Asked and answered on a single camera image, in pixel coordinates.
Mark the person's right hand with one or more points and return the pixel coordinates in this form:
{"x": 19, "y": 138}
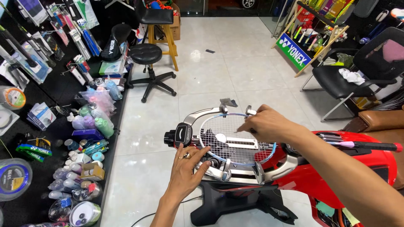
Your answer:
{"x": 271, "y": 124}

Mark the black mesh office chair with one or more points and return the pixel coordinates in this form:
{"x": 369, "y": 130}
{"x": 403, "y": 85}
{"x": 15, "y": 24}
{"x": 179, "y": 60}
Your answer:
{"x": 341, "y": 80}

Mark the person's left hand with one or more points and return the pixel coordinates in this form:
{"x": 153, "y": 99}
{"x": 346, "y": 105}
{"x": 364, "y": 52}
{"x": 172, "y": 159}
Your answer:
{"x": 184, "y": 175}

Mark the small black scrap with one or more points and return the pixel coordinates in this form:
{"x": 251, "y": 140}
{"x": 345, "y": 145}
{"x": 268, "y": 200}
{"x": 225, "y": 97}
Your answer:
{"x": 210, "y": 51}

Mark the black round swivel stool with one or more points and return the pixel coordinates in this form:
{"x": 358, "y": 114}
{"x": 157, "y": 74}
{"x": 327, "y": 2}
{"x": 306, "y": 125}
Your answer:
{"x": 146, "y": 54}

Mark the black counter full of goods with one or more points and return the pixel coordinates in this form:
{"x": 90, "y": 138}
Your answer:
{"x": 63, "y": 151}

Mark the white crumpled cloth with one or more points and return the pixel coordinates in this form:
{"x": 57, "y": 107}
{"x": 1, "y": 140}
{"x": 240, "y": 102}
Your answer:
{"x": 351, "y": 76}

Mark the silver tools in machine tray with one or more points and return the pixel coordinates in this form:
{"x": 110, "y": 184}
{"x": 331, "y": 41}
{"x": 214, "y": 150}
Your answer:
{"x": 329, "y": 137}

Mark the wooden bar stool black seat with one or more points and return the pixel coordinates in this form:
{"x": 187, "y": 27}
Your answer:
{"x": 157, "y": 15}

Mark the blue white badminton racket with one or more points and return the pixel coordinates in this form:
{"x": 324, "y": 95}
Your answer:
{"x": 235, "y": 151}

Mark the black racket head cover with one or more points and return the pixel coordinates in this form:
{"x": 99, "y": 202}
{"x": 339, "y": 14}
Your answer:
{"x": 114, "y": 42}

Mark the heap of sports gear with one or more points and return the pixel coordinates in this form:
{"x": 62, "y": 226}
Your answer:
{"x": 383, "y": 14}

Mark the brown leather sofa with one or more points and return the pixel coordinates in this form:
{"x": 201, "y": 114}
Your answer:
{"x": 382, "y": 121}

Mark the grey scrap on floor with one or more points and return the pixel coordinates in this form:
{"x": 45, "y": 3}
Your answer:
{"x": 228, "y": 102}

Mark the black pegboard wall display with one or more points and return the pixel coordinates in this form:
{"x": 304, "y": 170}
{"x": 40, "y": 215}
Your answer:
{"x": 34, "y": 37}

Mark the wooden display rack green sign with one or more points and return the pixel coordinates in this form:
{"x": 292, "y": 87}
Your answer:
{"x": 293, "y": 52}

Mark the cardboard box with goods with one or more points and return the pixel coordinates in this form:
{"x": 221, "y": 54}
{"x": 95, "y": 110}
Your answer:
{"x": 175, "y": 23}

